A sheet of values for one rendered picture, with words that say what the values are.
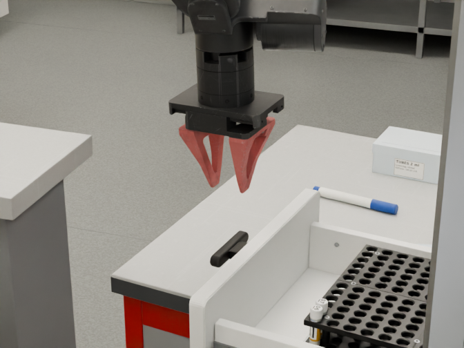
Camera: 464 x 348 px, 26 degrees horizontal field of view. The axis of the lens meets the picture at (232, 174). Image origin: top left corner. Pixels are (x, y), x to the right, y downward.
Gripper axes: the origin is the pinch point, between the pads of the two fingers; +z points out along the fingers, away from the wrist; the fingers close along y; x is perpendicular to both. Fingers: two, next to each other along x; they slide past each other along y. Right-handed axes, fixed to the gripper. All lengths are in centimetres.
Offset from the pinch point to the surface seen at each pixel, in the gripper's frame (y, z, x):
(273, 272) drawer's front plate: 3.0, 12.3, 4.0
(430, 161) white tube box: 4, 21, 60
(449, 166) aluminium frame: 37, -29, -52
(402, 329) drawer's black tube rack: 20.4, 10.7, -3.3
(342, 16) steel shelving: -129, 86, 353
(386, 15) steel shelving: -111, 87, 364
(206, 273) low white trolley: -14.0, 24.0, 18.3
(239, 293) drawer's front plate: 3.1, 10.5, -4.3
